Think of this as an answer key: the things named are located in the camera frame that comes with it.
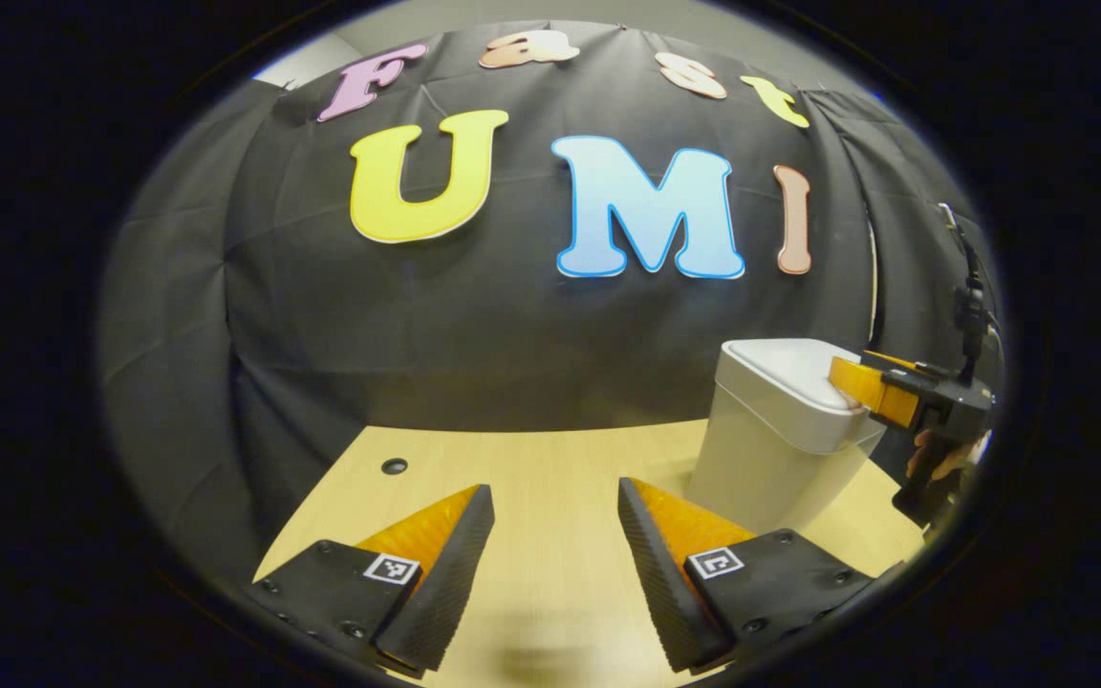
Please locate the white desktop garbage bin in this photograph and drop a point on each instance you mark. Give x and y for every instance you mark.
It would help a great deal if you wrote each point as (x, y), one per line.
(770, 449)

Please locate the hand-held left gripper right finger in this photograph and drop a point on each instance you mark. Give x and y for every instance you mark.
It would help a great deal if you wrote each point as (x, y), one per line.
(660, 583)

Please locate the black tripod stand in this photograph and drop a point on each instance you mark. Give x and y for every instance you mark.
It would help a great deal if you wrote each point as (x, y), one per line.
(969, 306)

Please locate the black backdrop cloth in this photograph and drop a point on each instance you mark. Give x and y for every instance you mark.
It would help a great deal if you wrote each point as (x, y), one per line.
(474, 334)

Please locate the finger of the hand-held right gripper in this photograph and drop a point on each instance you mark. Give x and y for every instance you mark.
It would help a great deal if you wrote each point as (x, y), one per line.
(871, 390)
(904, 363)

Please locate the wooden desktop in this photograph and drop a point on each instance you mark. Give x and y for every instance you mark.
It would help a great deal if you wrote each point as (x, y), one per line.
(550, 478)

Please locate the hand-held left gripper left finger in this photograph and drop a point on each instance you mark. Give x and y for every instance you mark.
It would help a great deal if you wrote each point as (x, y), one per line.
(445, 583)

